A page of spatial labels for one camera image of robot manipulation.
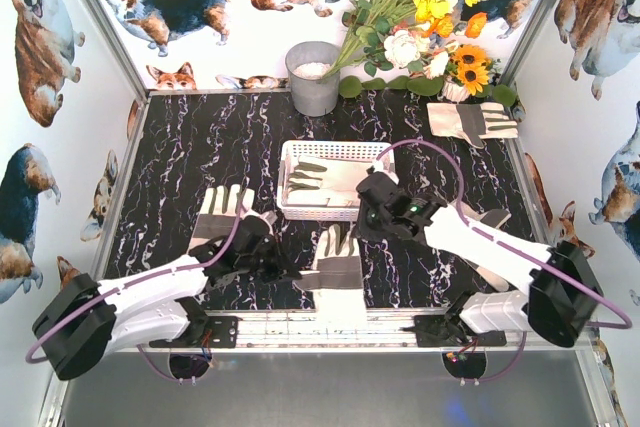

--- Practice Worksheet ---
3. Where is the white plastic storage basket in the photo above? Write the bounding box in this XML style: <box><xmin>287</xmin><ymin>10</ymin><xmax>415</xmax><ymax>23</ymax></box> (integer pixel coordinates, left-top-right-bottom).
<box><xmin>276</xmin><ymin>140</ymin><xmax>396</xmax><ymax>222</ymax></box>

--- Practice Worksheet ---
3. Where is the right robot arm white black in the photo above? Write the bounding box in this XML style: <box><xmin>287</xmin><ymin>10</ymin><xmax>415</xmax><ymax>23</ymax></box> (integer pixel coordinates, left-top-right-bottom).
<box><xmin>356</xmin><ymin>172</ymin><xmax>602</xmax><ymax>348</ymax></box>

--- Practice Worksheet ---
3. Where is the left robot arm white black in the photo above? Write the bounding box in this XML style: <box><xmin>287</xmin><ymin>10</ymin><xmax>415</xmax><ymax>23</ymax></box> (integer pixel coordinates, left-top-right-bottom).
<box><xmin>32</xmin><ymin>215</ymin><xmax>302</xmax><ymax>381</ymax></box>

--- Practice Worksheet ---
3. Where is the right edge work glove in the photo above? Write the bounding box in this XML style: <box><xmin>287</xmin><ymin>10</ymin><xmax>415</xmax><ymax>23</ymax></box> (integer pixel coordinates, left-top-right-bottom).
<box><xmin>449</xmin><ymin>201</ymin><xmax>514</xmax><ymax>293</ymax></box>

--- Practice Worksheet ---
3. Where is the grey metal bucket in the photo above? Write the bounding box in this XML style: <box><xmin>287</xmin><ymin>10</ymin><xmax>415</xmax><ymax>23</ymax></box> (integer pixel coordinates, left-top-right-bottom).
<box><xmin>285</xmin><ymin>41</ymin><xmax>340</xmax><ymax>117</ymax></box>

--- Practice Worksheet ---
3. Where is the artificial flower bouquet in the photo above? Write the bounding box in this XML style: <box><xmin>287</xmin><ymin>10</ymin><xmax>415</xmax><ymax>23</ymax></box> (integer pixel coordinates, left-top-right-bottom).
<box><xmin>333</xmin><ymin>0</ymin><xmax>527</xmax><ymax>107</ymax></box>

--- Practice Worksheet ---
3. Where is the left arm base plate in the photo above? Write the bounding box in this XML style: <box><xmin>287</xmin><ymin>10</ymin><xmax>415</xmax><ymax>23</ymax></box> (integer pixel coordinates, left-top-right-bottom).
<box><xmin>149</xmin><ymin>316</ymin><xmax>239</xmax><ymax>349</ymax></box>

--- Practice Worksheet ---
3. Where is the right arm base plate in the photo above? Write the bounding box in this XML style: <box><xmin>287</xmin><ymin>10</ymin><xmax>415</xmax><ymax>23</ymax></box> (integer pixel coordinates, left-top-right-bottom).
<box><xmin>401</xmin><ymin>315</ymin><xmax>507</xmax><ymax>347</ymax></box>

